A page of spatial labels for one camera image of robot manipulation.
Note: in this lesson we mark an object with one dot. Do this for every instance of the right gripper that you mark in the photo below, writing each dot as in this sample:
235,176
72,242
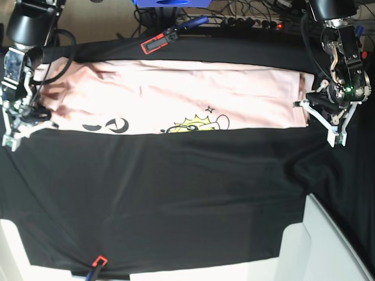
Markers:
22,121

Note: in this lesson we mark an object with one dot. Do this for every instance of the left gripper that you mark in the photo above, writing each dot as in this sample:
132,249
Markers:
332,106

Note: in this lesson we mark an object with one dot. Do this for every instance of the pink T-shirt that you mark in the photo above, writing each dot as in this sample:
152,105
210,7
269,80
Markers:
137,97

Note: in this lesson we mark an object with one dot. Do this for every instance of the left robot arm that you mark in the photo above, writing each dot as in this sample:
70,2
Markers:
345,83

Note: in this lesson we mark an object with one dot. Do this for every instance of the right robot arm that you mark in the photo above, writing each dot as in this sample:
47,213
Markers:
32,26

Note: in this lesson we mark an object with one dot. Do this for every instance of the red clamp right edge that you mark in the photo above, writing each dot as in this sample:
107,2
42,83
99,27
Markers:
364,55

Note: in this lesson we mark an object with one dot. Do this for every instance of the red clamp edge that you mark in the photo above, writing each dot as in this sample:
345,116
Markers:
364,55
96,268

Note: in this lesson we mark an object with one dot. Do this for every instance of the black power strip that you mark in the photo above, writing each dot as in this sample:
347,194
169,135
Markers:
249,22

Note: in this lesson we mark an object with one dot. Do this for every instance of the red clamp front edge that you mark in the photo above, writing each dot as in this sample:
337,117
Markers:
96,268

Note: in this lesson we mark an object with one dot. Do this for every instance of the blue plastic box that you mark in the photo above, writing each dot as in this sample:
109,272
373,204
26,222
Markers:
172,3

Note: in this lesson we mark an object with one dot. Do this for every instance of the black table cloth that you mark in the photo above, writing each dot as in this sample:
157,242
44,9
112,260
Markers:
185,200

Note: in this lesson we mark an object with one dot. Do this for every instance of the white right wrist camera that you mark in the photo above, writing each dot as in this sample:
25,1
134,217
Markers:
11,142

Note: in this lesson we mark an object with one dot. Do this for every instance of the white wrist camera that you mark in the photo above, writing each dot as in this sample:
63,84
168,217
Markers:
336,138
11,142

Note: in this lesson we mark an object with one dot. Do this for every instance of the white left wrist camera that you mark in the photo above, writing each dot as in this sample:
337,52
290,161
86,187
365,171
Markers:
336,138

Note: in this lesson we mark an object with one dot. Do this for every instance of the red black clamp, blue handle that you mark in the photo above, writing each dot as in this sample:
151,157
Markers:
170,35

